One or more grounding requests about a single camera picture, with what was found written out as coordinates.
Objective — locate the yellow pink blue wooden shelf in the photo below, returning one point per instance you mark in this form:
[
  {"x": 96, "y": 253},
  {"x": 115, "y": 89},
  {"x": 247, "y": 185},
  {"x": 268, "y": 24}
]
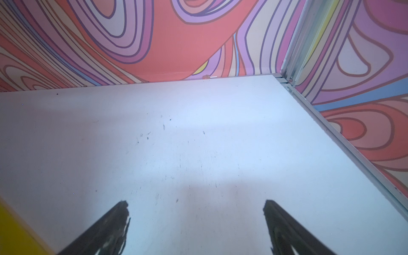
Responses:
[{"x": 17, "y": 237}]

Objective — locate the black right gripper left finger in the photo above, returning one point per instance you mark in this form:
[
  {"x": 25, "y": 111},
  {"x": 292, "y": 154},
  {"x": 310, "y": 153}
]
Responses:
[{"x": 107, "y": 236}]

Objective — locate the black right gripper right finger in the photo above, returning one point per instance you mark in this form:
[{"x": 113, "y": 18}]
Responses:
[{"x": 288, "y": 236}]

